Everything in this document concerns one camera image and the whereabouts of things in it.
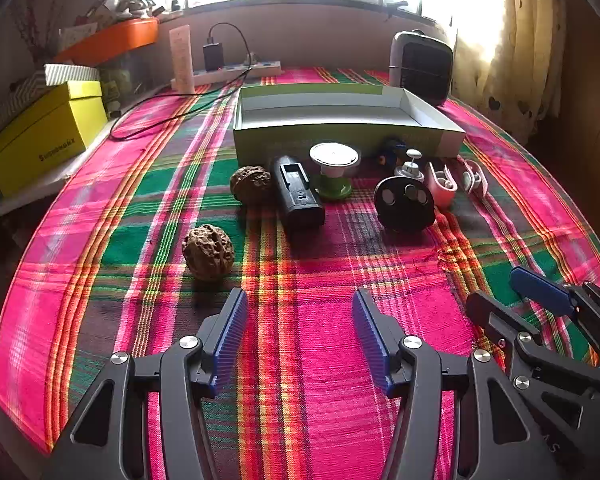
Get black round magnetic disc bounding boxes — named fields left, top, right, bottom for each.
left=373, top=176, right=437, bottom=233

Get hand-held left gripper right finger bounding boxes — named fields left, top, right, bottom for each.
left=352, top=289, right=566, bottom=480

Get yellow cardboard box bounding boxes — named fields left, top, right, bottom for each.
left=0, top=81, right=108, bottom=197

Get black charger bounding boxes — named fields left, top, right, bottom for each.
left=202, top=42, right=225, bottom=72

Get white cosmetic tube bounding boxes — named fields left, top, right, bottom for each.
left=169, top=25, right=197, bottom=95

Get grey portable heater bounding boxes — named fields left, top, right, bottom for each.
left=387, top=30, right=455, bottom=107

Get orange storage box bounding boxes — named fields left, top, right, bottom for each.
left=55, top=17, right=160, bottom=67

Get white plastic bag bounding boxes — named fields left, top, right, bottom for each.
left=115, top=0, right=166, bottom=18

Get green white striped box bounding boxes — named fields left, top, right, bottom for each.
left=44, top=63, right=102, bottom=86

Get pink silicone clip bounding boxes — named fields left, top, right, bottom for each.
left=452, top=157, right=490, bottom=197
left=424, top=160, right=457, bottom=210

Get cream patterned curtain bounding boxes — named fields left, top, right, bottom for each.
left=450, top=0, right=581, bottom=146

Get white power strip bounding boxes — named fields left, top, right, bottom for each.
left=192, top=60, right=282, bottom=88

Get pink green plaid blanket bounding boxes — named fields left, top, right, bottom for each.
left=0, top=65, right=600, bottom=480

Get black electric shaver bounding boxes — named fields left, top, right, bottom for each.
left=270, top=155, right=327, bottom=235

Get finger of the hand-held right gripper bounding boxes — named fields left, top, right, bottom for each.
left=510, top=266, right=600, bottom=366
left=466, top=290, right=600, bottom=428

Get pale green jar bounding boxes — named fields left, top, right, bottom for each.
left=100, top=67, right=123, bottom=111

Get green white cardboard box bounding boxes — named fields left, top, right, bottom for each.
left=232, top=84, right=467, bottom=167

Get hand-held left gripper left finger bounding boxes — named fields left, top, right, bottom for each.
left=42, top=287, right=249, bottom=480

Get white egg-shaped gadget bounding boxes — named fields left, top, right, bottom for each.
left=394, top=149, right=426, bottom=182

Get black charger cable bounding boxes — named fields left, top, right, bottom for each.
left=110, top=22, right=255, bottom=142

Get dried branches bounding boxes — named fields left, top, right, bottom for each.
left=10, top=0, right=56, bottom=61

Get blue yellow keychain toy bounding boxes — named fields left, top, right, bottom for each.
left=377, top=136, right=407, bottom=167

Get brown walnut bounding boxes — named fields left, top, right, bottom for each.
left=229, top=165, right=273, bottom=205
left=181, top=223, right=236, bottom=279

